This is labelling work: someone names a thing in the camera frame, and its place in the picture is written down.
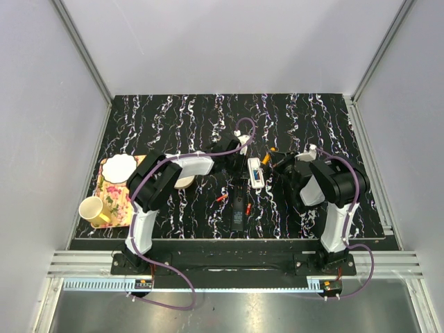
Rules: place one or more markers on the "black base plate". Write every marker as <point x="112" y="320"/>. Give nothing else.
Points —
<point x="290" y="256"/>

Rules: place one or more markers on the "yellow mug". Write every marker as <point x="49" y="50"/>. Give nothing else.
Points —
<point x="94" y="210"/>

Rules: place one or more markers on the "white remote control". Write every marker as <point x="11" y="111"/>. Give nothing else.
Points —
<point x="255" y="163"/>

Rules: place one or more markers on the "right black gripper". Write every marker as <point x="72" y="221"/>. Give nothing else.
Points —
<point x="284" y="159"/>

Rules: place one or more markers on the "white scalloped bowl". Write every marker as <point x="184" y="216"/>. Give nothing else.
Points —
<point x="118" y="168"/>

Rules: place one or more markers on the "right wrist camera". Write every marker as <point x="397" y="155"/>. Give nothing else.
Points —
<point x="307" y="152"/>

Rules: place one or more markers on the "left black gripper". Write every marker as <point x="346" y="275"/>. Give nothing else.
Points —
<point x="242" y="172"/>

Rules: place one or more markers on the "floral placemat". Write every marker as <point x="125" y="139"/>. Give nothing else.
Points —
<point x="115" y="196"/>

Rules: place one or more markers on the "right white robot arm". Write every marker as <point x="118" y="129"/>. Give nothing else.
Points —
<point x="308" y="182"/>

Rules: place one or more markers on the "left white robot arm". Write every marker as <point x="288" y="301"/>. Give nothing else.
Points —
<point x="153" y="181"/>

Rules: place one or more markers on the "beige ceramic bowl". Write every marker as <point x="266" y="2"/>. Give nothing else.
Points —
<point x="184" y="183"/>

